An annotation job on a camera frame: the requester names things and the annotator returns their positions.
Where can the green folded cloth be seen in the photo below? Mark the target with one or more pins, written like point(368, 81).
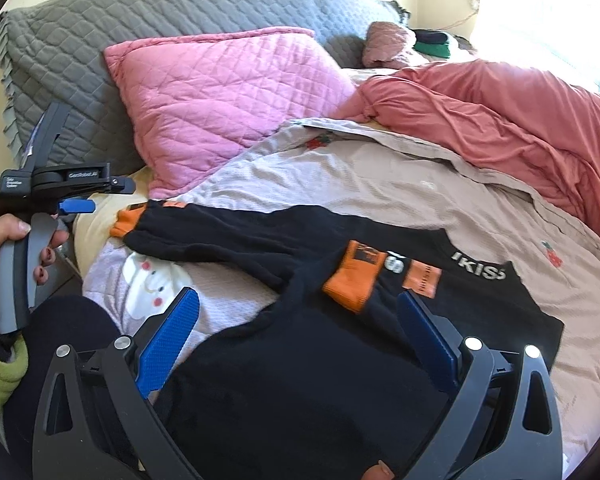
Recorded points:
point(432, 47)

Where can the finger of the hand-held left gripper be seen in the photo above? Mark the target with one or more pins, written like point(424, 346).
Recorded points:
point(87, 177)
point(77, 205)

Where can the person's right hand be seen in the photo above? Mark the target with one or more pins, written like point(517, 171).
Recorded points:
point(380, 471)

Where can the black sweater with orange cuffs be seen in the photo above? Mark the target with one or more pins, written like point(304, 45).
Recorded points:
point(300, 375)

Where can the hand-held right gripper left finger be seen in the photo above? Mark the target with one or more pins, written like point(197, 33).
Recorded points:
point(172, 332)

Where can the lavender cartoon print sheet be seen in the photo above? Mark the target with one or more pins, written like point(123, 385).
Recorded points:
point(150, 280)

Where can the dusty pink quilted pillow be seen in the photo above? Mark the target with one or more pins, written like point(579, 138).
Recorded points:
point(390, 42)

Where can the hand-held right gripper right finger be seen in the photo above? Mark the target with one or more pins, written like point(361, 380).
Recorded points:
point(427, 340)

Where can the person's left hand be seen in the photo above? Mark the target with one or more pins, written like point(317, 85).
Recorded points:
point(0, 232)

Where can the beige strawberry print blanket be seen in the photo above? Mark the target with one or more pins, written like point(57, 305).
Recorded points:
point(405, 180)

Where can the salmon pink blanket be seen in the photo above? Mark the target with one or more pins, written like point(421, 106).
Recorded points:
point(505, 115)

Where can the dark folded cloth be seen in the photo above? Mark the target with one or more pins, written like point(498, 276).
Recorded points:
point(430, 36)

